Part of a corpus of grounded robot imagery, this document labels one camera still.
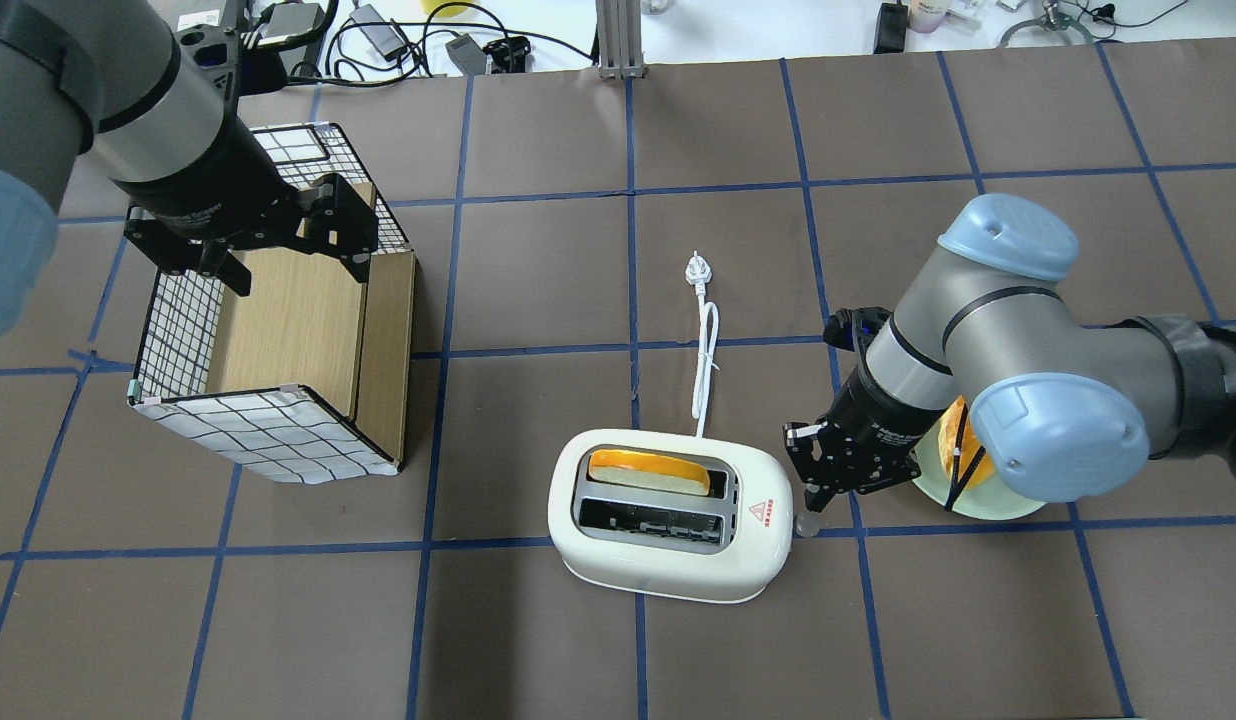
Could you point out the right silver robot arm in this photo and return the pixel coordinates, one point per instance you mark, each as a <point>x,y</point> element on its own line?
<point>1063,411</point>

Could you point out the white two-slot toaster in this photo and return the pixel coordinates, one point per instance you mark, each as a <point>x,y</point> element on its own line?
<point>724,548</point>

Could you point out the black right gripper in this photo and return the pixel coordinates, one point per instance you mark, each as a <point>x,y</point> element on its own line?
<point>876,422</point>

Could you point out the aluminium frame post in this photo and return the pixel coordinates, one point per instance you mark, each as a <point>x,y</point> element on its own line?
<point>618,31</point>

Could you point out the bread slice in toaster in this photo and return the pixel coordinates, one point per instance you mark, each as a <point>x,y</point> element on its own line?
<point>643,470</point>

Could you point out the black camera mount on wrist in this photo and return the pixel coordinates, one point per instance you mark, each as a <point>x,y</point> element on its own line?
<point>852,329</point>

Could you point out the white purple jar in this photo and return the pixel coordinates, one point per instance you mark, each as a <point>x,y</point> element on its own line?
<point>926,15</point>

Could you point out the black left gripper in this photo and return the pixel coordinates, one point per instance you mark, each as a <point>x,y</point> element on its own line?
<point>210,183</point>

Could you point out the green round plate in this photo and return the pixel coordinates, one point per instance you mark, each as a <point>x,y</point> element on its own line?
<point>992,500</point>

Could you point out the golden pastry on plate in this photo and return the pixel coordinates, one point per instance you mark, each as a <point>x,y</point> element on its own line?
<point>963,459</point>

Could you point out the black power adapter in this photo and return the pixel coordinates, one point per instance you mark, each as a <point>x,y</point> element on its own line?
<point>891,28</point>

